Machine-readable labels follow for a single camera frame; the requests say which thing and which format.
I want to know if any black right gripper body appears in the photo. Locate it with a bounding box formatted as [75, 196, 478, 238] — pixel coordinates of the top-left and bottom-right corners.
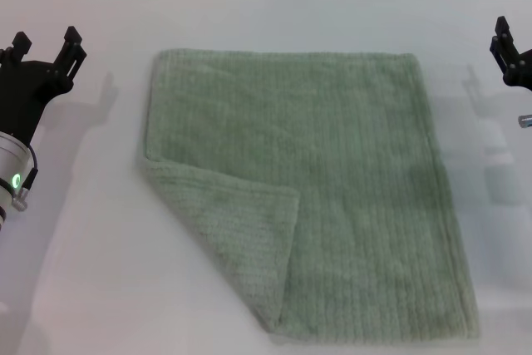
[502, 49, 532, 92]

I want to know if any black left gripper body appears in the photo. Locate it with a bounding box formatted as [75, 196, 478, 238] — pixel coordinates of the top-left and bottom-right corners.
[0, 59, 76, 146]

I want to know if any green ribbed towel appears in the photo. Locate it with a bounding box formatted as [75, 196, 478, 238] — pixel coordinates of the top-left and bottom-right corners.
[137, 48, 483, 339]

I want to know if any left arm cable with plug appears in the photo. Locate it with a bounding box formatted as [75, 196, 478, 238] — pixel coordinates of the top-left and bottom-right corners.
[13, 145, 41, 211]

